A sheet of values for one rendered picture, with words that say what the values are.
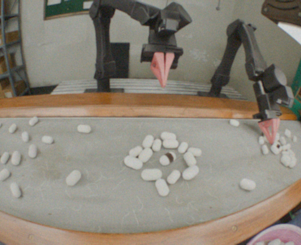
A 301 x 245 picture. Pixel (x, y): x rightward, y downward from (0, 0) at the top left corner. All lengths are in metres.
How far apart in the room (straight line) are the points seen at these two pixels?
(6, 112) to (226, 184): 0.69
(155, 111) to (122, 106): 0.10
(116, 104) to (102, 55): 0.27
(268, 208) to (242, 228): 0.08
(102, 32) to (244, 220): 0.70
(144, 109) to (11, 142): 0.40
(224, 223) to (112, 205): 0.18
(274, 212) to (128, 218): 0.27
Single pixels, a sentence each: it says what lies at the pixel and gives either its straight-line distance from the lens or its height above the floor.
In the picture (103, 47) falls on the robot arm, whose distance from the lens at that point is 0.63.
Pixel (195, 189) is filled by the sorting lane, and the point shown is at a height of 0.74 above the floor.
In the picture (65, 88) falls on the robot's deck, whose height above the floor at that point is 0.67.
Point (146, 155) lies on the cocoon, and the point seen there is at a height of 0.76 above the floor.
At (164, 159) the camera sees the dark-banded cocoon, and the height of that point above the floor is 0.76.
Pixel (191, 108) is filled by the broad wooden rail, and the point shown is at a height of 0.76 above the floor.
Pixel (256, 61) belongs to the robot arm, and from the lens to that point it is 0.57.
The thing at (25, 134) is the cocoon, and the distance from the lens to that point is 0.42.
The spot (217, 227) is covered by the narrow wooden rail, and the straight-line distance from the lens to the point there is 0.25.
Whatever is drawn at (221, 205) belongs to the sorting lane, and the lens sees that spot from 0.30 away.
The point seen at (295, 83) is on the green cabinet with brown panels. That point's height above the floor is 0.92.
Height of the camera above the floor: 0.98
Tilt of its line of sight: 36 degrees down
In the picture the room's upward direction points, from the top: 7 degrees clockwise
